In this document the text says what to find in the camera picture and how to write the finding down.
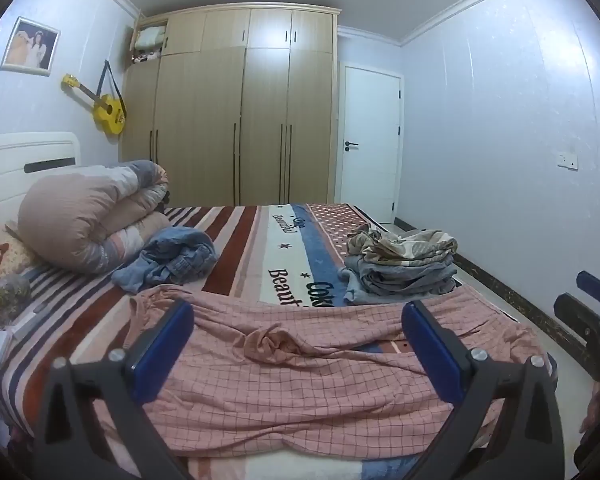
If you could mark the pink checked pants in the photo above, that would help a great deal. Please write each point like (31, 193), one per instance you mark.
(290, 375)

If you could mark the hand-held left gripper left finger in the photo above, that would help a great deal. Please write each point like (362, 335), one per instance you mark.
(162, 350)

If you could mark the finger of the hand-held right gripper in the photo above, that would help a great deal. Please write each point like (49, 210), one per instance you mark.
(592, 286)
(577, 317)

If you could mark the white door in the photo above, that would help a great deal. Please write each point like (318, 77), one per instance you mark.
(370, 160)

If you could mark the white bedding in wardrobe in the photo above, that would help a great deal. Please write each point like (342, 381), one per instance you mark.
(150, 37)

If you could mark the grey folded pants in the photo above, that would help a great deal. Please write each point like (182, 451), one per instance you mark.
(395, 280)

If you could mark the person's right hand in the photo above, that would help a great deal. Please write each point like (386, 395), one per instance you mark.
(592, 410)

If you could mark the floral pillow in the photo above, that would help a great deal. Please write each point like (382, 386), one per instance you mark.
(20, 257)

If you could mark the white wall socket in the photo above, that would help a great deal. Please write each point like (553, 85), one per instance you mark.
(568, 161)

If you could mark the framed photo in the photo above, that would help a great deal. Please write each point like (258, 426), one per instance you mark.
(30, 46)

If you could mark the rolled pink grey quilt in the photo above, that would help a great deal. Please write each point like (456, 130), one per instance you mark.
(80, 215)

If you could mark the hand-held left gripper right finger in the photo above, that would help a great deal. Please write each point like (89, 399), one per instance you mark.
(432, 350)

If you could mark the yellow guitar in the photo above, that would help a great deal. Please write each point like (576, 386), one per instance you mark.
(107, 110)

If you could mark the blue denim pants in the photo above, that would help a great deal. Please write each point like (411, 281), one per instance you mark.
(172, 260)

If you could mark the wooden wardrobe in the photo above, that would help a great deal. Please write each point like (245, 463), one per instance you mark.
(230, 110)

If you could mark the beige patterned cloth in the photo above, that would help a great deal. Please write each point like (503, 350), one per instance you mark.
(405, 245)

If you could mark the white headboard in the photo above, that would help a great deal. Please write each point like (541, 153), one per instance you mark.
(25, 150)

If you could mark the small black object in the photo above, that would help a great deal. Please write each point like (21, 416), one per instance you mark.
(165, 200)

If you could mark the striped printed blanket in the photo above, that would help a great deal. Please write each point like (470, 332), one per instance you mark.
(280, 250)

